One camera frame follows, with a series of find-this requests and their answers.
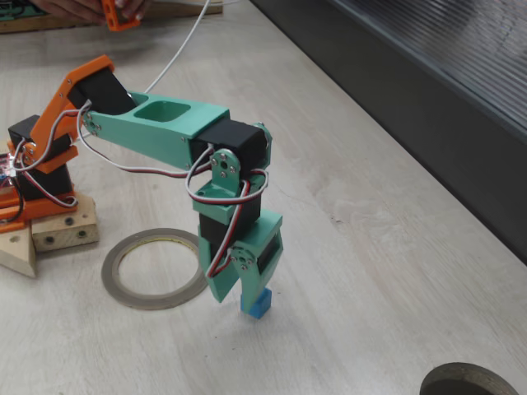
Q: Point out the short wooden base block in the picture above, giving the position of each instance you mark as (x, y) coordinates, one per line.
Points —
(66, 236)

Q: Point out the grey partition with ribbed glass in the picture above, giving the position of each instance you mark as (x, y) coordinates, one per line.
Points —
(411, 123)

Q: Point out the blue cube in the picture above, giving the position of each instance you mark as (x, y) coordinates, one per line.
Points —
(262, 308)

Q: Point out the orange and teal robot arm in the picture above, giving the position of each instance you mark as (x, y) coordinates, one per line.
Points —
(164, 131)

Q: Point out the wooden board under leader arm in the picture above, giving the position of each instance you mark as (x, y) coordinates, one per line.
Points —
(177, 10)

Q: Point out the person's hand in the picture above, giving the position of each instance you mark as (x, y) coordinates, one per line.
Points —
(74, 8)

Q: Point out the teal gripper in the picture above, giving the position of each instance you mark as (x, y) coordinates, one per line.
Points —
(269, 243)

